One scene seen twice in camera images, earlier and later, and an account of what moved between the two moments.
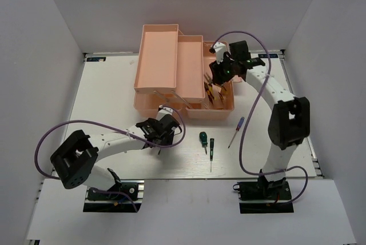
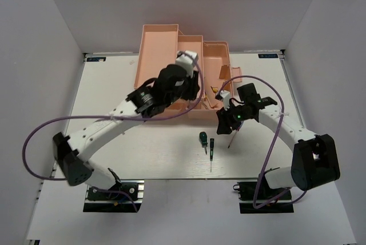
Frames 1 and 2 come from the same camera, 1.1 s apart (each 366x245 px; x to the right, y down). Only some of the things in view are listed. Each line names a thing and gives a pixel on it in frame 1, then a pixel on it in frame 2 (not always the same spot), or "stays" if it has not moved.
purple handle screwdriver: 237,129 stays
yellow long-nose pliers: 207,85 to 214,89
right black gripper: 218,77 to 225,121
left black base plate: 123,196 stays
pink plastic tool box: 174,70 stays
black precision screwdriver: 211,152 stays
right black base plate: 258,197 stays
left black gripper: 168,139 to 194,87
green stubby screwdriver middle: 203,139 stays
